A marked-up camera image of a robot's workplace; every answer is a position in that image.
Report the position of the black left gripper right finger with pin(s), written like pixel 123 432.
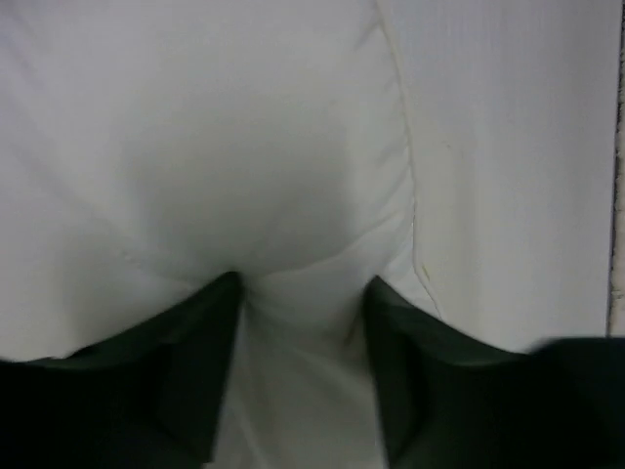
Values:
pixel 447 400

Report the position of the white pillow yellow underside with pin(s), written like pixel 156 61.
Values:
pixel 150 147

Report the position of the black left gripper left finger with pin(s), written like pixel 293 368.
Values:
pixel 149 397

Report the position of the aluminium table frame rail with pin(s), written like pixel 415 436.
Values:
pixel 615 313

